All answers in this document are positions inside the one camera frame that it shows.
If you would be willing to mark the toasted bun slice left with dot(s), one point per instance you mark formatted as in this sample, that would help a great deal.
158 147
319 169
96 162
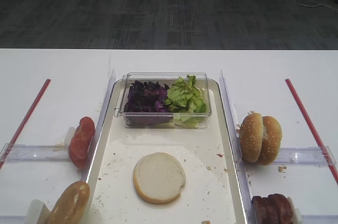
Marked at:
70 206

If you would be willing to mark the meat patties stack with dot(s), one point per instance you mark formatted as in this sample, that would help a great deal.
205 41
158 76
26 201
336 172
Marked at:
275 208

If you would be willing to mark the sesame bun right piece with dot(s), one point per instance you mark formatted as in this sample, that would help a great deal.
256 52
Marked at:
271 141

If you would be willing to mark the white pusher block patties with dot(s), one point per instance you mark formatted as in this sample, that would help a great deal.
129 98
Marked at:
297 217

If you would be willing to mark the sesame bun left piece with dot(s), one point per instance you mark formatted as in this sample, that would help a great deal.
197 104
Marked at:
250 137

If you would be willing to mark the clear plastic salad container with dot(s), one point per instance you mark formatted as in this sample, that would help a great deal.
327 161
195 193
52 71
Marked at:
169 119

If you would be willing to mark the sesame bun piece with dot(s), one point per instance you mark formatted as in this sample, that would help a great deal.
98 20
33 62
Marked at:
271 141
250 137

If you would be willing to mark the clear pusher track upper right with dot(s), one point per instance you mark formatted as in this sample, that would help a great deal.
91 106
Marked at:
305 156

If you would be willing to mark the clear pusher track upper left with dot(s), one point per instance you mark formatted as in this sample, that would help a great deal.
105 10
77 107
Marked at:
34 153

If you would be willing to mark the white pusher block tomato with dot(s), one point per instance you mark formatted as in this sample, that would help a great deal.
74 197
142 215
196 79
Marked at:
69 135

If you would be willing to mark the purple lettuce leaves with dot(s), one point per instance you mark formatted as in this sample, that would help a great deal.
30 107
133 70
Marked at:
146 97

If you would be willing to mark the white pusher block bun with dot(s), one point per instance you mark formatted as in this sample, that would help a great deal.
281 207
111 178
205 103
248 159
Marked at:
37 213

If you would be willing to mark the right clear vertical divider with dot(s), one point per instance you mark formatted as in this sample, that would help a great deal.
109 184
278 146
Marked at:
242 183

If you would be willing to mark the red rail strip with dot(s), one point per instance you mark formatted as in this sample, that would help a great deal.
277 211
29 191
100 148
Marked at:
312 128
26 118

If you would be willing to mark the clear pusher track lower right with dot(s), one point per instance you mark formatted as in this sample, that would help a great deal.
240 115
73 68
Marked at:
320 219

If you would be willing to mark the tomato slices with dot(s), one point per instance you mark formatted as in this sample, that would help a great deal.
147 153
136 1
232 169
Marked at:
80 142

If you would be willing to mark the right red rail strip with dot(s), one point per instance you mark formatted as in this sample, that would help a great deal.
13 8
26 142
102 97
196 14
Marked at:
312 128

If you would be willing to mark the left red rail strip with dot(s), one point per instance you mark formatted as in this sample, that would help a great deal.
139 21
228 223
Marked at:
26 118

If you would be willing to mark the green lettuce in container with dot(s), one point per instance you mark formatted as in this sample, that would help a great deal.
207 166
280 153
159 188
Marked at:
184 97

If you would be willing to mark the white metal tray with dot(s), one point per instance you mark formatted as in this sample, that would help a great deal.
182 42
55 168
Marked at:
211 193

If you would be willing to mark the clear pusher track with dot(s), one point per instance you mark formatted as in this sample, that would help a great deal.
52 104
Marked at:
320 219
305 156
34 153

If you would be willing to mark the bottom bun half on tray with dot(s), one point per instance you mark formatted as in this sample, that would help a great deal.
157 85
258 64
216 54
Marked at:
158 178

